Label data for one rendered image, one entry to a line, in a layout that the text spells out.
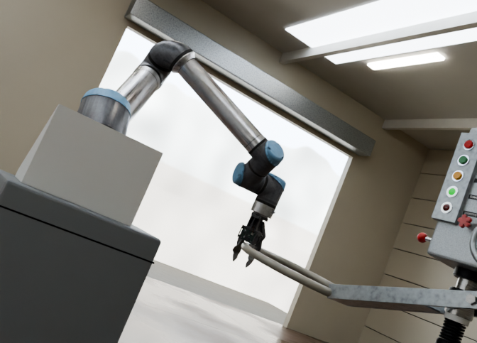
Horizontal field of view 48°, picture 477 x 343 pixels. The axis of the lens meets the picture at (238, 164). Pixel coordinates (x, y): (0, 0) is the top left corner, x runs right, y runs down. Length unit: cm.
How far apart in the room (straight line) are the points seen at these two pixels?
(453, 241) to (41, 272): 112
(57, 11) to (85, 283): 645
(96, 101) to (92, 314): 59
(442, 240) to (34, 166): 115
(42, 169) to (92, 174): 12
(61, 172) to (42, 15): 627
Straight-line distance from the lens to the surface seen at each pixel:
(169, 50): 210
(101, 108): 158
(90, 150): 139
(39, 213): 131
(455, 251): 168
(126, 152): 141
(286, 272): 190
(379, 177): 1003
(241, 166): 208
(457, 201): 171
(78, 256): 134
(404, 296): 178
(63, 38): 759
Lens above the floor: 91
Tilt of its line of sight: 8 degrees up
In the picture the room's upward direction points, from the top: 23 degrees clockwise
